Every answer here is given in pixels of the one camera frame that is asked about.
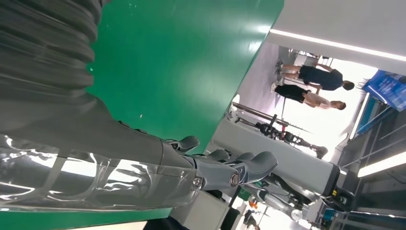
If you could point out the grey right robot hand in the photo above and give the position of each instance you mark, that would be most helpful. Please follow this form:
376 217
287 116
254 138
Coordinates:
95 143

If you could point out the black wheeled apparatus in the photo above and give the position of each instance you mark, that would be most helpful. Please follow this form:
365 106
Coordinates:
272 130

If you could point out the person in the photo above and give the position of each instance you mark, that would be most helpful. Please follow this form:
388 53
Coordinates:
295 92
320 77

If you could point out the blue banner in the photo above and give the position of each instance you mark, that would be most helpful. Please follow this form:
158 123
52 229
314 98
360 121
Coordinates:
387 87

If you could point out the chrome stanchion post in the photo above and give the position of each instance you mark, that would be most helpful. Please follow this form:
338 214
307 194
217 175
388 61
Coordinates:
253 111

